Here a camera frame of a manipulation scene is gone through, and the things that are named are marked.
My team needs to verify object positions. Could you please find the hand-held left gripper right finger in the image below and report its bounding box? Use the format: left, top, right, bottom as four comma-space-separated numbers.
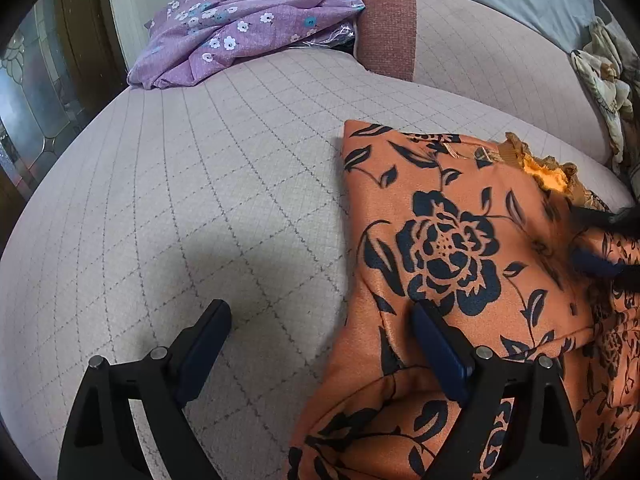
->
411, 300, 586, 480

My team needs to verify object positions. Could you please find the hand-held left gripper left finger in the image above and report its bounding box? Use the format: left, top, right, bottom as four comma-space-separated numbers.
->
57, 299, 232, 480

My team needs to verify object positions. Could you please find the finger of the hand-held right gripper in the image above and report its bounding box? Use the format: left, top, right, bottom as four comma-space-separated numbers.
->
570, 247, 640, 292
570, 205, 640, 237

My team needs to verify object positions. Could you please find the orange black floral garment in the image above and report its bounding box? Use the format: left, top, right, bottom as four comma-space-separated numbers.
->
282, 119, 640, 480

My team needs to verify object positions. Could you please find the cream floral blanket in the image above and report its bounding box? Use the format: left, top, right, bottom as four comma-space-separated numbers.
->
570, 17, 640, 176

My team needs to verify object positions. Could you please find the pink quilted bed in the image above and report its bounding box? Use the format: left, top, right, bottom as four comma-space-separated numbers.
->
0, 47, 636, 480

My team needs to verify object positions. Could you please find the pink bolster with rust band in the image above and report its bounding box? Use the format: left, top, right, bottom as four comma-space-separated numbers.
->
352, 0, 621, 171

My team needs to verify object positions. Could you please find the wooden door with patterned glass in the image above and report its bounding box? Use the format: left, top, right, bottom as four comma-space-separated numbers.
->
0, 0, 126, 241

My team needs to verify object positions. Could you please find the purple floral cloth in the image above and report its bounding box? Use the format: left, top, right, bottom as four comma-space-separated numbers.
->
127, 0, 366, 90

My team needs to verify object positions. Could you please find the dark shiny plastic bag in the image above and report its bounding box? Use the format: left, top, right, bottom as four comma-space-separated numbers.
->
295, 20, 360, 55

